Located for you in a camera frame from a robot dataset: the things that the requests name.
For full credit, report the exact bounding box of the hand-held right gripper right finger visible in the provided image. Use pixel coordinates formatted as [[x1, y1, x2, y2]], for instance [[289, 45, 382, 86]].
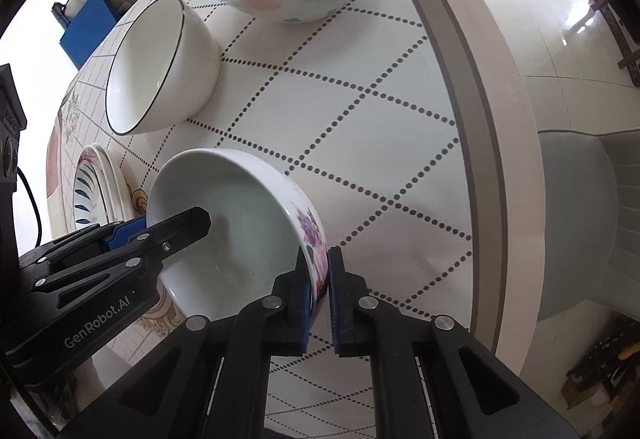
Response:
[[327, 246, 583, 439]]

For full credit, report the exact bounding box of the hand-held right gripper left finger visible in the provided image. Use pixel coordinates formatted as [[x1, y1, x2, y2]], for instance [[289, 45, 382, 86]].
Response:
[[60, 246, 313, 439]]

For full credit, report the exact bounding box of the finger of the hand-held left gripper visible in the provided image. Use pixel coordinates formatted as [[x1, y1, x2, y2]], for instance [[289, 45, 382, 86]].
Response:
[[20, 216, 149, 277], [30, 206, 211, 307]]

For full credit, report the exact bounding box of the plate with dark striped rim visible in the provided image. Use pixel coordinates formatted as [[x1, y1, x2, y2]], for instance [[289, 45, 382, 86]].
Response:
[[74, 163, 110, 226]]

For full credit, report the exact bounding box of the white bowl with purple flowers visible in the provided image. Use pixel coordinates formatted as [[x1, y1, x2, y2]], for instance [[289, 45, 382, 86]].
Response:
[[146, 148, 328, 322]]

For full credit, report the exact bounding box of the white plate with pink flowers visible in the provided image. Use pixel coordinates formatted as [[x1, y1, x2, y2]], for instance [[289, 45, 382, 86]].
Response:
[[75, 144, 118, 225]]

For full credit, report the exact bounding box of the white bowl with black rim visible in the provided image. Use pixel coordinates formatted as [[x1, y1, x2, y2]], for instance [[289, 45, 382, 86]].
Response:
[[104, 0, 222, 136]]

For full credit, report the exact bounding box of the diamond pattern floral tablecloth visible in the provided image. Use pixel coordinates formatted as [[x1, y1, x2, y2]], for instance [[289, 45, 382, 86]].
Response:
[[45, 0, 546, 430]]

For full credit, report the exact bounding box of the blue folded mat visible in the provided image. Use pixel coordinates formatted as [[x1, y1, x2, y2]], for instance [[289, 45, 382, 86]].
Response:
[[59, 0, 126, 70]]

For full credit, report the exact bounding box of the grey office chair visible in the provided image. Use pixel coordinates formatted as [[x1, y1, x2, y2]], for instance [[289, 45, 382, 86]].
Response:
[[535, 129, 640, 325]]

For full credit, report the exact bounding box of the dark clutter with yellow piece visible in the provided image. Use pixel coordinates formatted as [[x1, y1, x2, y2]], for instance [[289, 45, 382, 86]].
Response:
[[560, 339, 640, 415]]

